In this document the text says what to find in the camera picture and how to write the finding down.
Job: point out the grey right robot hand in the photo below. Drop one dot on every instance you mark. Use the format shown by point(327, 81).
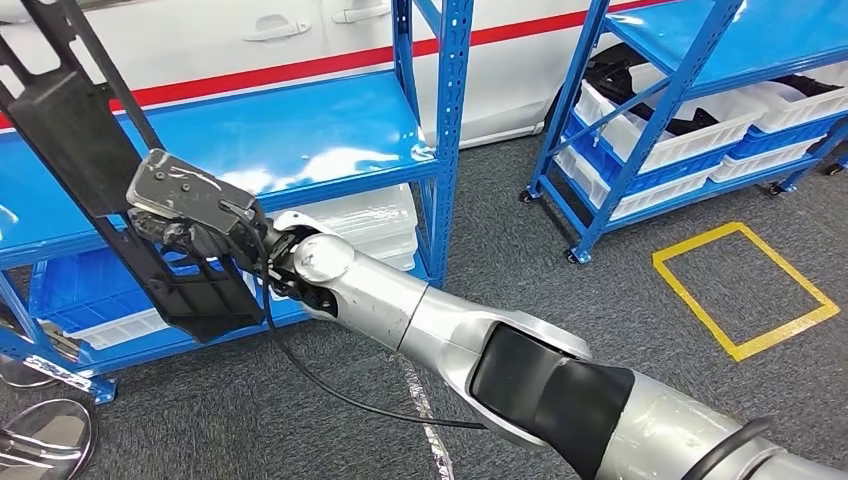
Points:
point(199, 242)

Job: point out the long black plastic car part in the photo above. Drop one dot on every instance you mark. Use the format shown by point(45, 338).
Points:
point(66, 132)

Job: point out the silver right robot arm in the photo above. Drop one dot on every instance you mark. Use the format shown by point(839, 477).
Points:
point(384, 298)

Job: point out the blue metal shelf rack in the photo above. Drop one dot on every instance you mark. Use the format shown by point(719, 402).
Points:
point(715, 33)
point(298, 119)

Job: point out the black car trim part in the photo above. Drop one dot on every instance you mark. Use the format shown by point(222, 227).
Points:
point(805, 86)
point(616, 76)

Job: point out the blue plastic crate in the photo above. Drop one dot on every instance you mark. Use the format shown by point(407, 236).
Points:
point(669, 177)
point(86, 285)
point(782, 142)

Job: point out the clear floor tape strip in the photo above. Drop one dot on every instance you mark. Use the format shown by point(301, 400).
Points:
point(424, 411)

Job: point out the white car with red stripe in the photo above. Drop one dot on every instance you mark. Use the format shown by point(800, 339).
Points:
point(530, 79)

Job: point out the yellow floor tape square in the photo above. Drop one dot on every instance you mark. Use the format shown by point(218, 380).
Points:
point(745, 351)

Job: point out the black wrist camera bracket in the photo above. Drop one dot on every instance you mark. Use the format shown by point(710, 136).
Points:
point(185, 192)

